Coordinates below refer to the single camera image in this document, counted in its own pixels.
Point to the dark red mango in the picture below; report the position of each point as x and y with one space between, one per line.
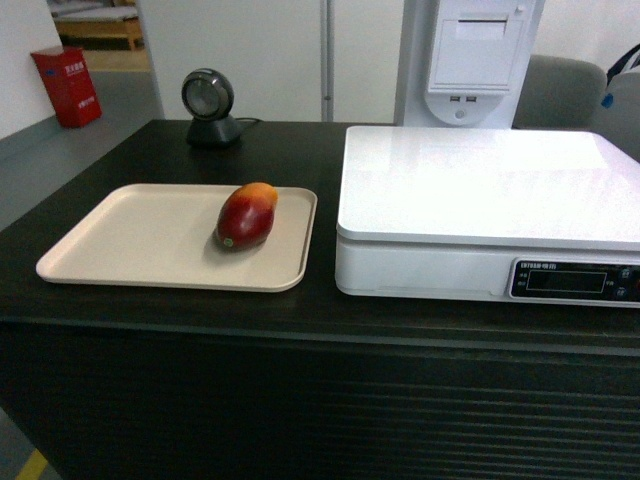
247 216

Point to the white checkout scale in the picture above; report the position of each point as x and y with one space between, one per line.
523 216

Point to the black checkout counter cabinet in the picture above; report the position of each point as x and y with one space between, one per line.
145 383

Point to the beige plastic tray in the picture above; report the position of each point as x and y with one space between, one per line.
162 235

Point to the white wheeled partition panel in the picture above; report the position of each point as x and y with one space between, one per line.
286 60

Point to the black barcode scanner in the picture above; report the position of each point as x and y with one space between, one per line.
209 96

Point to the white POS terminal stand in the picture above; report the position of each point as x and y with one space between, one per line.
462 63

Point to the grey chair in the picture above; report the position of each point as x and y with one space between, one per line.
559 94

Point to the wooden furniture in background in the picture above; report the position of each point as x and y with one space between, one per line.
106 20

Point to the red fire extinguisher box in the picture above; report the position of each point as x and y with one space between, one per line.
68 83

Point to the white blue label printer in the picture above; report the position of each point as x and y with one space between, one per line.
616 118

